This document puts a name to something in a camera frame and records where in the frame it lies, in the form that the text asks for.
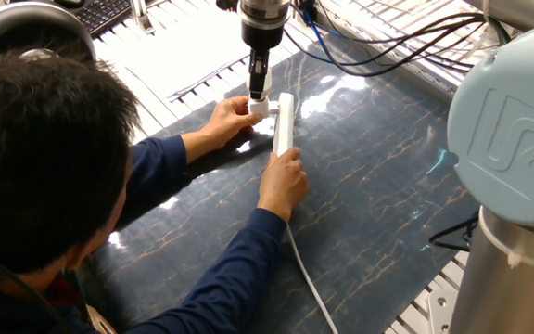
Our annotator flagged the white paper stack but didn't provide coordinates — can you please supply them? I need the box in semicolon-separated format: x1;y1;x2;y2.
108;8;268;101

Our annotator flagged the black ring-shaped device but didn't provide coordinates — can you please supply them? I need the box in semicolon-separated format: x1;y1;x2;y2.
0;2;99;69

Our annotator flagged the aluminium post with bracket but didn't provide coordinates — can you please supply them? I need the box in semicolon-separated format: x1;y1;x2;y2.
130;0;157;36

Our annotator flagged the black keyboard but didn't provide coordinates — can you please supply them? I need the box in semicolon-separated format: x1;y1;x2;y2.
70;0;134;38

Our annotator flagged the dark blue marble mat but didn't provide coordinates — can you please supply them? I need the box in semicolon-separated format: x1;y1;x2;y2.
88;36;481;334

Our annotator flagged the aluminium corner bracket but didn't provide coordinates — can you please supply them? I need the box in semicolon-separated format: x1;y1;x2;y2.
426;288;458;334

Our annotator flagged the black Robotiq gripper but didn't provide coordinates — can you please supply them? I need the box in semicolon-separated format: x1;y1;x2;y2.
240;20;286;101

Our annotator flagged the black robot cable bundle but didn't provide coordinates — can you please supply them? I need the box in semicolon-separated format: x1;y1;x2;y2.
284;0;512;78

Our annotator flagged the person's right hand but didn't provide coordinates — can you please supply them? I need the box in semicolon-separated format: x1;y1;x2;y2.
256;147;311;224

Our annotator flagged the white power strip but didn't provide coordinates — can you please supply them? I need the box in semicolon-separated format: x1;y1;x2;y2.
272;92;296;158

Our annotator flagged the thin black cable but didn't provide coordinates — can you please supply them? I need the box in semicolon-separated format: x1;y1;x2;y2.
0;234;71;334

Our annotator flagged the left forearm blue sleeve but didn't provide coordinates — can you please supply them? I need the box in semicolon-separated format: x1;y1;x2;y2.
113;135;192;232

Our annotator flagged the black cable loop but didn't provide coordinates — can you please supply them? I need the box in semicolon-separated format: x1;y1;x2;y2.
428;212;480;253

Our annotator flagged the white power strip cable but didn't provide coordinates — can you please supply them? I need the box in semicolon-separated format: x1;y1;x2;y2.
286;223;340;334

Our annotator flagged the white bulb holder adapter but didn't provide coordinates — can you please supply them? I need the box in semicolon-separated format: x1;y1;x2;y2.
248;96;281;119

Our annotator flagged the person's left hand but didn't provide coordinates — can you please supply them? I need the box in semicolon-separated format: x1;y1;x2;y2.
181;96;264;165

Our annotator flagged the right forearm blue sleeve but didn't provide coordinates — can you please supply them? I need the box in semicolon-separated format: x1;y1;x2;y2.
125;208;288;334

